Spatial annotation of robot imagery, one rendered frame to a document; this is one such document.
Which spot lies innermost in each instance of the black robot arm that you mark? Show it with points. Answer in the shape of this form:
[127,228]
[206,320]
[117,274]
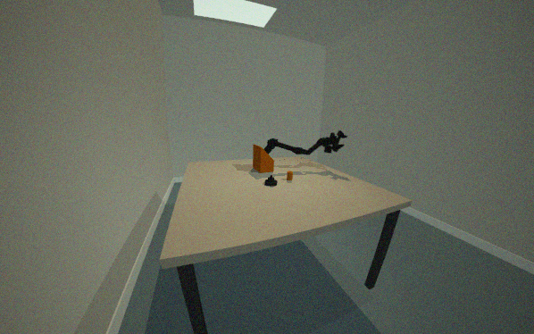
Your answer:
[299,150]

